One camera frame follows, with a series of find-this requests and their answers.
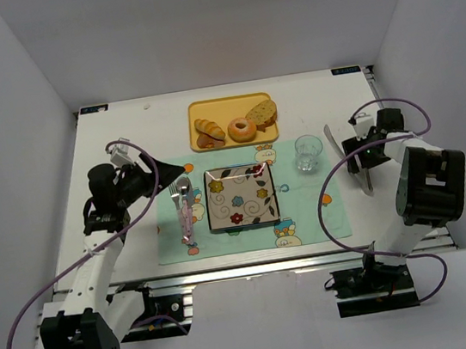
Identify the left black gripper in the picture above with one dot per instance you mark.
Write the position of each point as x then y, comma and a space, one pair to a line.
146, 176

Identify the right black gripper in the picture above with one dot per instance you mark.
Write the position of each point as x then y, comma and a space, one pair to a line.
360, 154

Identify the metal serving tongs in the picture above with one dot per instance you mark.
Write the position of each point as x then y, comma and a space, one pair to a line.
363, 178

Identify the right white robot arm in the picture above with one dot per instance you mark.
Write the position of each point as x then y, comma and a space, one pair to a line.
430, 192

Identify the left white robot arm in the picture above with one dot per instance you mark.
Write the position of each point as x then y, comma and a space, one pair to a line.
89, 318

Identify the reddish brown bread piece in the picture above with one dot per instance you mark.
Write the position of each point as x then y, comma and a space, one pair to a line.
207, 142

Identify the striped bread roll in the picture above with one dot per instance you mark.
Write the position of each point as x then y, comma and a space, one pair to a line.
212, 129

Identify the seeded bread slice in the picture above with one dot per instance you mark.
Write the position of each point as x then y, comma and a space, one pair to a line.
263, 114

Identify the clear drinking glass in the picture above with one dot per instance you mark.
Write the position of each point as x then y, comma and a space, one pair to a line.
308, 149

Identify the green cartoon placemat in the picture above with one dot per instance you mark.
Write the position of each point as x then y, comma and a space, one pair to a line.
303, 206

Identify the square floral ceramic plate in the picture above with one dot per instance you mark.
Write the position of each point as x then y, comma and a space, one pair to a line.
240, 197

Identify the sugared orange donut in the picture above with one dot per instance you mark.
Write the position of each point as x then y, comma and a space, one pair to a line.
242, 130

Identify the spoon with pink handle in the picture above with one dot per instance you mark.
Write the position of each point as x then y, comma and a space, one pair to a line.
183, 212

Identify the fork with pink handle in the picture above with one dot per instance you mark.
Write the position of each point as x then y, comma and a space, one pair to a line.
175, 197

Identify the knife with pink handle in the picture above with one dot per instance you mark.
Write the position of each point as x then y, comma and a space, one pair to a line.
187, 196

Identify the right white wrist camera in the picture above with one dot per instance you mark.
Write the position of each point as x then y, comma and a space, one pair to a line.
362, 124

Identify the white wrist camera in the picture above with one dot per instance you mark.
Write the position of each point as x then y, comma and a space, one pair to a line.
362, 124
118, 152

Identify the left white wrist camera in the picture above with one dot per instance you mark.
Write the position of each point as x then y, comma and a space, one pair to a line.
118, 152

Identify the aluminium table front rail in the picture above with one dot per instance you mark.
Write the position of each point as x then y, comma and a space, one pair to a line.
234, 272

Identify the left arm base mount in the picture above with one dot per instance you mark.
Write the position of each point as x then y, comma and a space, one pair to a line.
168, 312

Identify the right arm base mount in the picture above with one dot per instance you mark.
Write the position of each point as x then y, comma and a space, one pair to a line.
362, 293

